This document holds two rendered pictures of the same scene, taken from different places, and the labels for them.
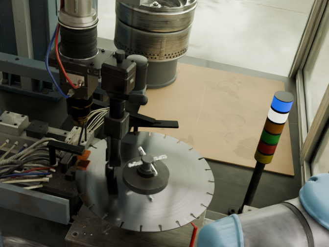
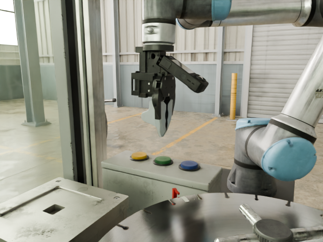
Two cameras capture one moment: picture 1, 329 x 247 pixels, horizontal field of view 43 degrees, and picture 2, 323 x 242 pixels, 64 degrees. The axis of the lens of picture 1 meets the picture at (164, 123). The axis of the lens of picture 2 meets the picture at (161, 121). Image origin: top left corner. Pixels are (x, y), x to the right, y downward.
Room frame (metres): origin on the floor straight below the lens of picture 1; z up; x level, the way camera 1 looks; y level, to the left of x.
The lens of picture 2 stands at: (0.91, 0.01, 1.13)
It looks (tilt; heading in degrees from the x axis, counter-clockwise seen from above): 12 degrees down; 200
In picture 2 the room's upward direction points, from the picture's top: straight up
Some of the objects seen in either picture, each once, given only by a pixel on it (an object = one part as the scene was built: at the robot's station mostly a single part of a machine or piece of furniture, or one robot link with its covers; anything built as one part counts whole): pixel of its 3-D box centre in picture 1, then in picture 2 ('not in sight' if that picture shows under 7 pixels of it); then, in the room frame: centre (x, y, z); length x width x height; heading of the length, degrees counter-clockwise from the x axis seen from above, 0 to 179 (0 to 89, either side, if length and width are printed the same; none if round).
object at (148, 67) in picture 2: not in sight; (155, 72); (0.34, -0.22, 1.12); 0.09 x 0.08 x 0.12; 82
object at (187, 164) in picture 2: not in sight; (189, 167); (0.34, -0.13, 0.90); 0.04 x 0.04 x 0.02
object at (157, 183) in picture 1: (146, 171); not in sight; (0.71, 0.03, 0.96); 0.11 x 0.11 x 0.03
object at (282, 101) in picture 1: (282, 101); not in sight; (0.81, -0.26, 1.14); 0.05 x 0.04 x 0.03; 172
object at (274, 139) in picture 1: (270, 134); not in sight; (0.81, -0.26, 1.05); 0.05 x 0.04 x 0.03; 172
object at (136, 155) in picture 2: not in sight; (139, 157); (0.32, -0.27, 0.90); 0.04 x 0.04 x 0.02
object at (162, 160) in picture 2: not in sight; (163, 162); (0.33, -0.20, 0.90); 0.04 x 0.04 x 0.02
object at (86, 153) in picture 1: (68, 157); not in sight; (0.73, 0.22, 0.95); 0.10 x 0.03 x 0.07; 82
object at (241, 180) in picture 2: not in sight; (252, 173); (0.08, 0.01, 0.80); 0.15 x 0.15 x 0.10
